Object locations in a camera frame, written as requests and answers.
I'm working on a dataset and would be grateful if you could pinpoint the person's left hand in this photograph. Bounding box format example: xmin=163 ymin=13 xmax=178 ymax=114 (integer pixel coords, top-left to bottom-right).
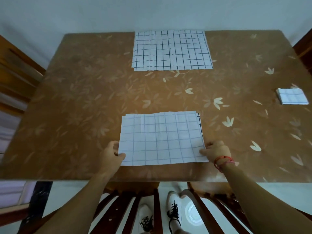
xmin=98 ymin=140 xmax=127 ymax=174

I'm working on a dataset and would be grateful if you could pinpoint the person's right hand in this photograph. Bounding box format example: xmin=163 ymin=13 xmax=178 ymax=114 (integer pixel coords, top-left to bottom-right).
xmin=199 ymin=140 xmax=232 ymax=164

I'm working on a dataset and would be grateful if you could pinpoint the person's left forearm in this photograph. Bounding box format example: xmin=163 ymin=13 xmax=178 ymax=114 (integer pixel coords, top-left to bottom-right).
xmin=30 ymin=168 xmax=120 ymax=234

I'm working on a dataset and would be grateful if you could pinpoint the person's right forearm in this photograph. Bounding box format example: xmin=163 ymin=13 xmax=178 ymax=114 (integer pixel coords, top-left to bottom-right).
xmin=216 ymin=159 xmax=312 ymax=234

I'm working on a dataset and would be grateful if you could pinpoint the dark wooden slatted chair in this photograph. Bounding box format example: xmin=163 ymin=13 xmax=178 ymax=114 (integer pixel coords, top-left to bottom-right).
xmin=186 ymin=181 xmax=259 ymax=234
xmin=92 ymin=188 xmax=163 ymax=234

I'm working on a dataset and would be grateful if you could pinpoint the white shoe with black laces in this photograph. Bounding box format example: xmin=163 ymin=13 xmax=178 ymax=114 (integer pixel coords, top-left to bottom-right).
xmin=138 ymin=204 xmax=155 ymax=234
xmin=167 ymin=191 xmax=183 ymax=234

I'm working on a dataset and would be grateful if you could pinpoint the brown leaf-print table cover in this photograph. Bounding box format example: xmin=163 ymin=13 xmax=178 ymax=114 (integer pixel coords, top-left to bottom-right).
xmin=0 ymin=30 xmax=312 ymax=183

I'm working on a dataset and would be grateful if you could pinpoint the small folded checked cloth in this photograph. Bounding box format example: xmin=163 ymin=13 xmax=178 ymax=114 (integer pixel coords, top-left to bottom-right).
xmin=276 ymin=88 xmax=309 ymax=105

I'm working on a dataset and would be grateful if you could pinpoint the spread white checked cloth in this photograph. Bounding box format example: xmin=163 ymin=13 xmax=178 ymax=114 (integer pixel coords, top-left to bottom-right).
xmin=132 ymin=29 xmax=214 ymax=72

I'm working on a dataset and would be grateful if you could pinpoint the brown wooden chair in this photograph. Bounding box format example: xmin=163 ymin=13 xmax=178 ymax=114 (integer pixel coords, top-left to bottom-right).
xmin=0 ymin=34 xmax=47 ymax=117
xmin=292 ymin=33 xmax=312 ymax=76

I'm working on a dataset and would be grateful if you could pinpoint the red string bracelet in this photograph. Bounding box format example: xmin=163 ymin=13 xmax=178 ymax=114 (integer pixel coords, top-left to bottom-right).
xmin=213 ymin=156 xmax=236 ymax=173

